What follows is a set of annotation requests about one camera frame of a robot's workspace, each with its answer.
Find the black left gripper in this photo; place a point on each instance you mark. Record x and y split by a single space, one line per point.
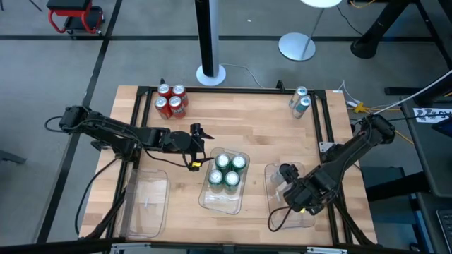
182 143

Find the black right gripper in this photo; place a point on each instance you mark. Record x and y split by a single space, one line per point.
312 192

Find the green Sprite soda can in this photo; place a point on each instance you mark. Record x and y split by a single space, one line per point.
232 178
222 160
215 177
239 161

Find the red Fanta soda can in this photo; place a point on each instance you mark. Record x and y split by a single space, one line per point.
161 103
175 103
164 90
179 90

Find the clear plastic bin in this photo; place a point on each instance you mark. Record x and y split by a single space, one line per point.
155 218
300 222
220 204

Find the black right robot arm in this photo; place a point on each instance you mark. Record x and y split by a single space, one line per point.
356 148

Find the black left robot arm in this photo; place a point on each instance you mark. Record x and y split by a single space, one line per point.
106 128

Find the silver metal plate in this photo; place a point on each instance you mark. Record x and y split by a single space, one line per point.
324 146

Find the black floor stand base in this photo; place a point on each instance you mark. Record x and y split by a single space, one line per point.
388 183

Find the blue plastic panel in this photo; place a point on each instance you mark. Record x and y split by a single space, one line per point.
422 225

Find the dark grey desk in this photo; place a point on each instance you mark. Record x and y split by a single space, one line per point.
434 166

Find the white round lamp base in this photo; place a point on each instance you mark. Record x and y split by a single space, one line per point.
296 46

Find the white paper black print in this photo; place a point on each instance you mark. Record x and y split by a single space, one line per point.
423 118

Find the black flat foot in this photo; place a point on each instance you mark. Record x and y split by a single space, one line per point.
402 91

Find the black keyboard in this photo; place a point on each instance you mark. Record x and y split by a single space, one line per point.
446 225

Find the dark tablet screen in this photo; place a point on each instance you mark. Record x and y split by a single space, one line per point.
445 128

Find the black overhead beam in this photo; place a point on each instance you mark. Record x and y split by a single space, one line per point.
53 247

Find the thick black desk leg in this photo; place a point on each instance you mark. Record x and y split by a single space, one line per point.
374 31

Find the grey furniture foot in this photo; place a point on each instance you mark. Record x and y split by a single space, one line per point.
12 157

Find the red rolling stool black seat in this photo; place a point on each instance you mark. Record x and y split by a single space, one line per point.
69 4

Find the thin black desk bar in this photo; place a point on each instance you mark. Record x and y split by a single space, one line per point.
433 30

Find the silver mounting bracket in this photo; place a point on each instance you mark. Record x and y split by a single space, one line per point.
326 250
130 248

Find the black metal table frame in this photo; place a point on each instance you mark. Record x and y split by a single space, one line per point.
229 90

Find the black grey post round base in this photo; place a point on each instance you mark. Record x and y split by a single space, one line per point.
206 35

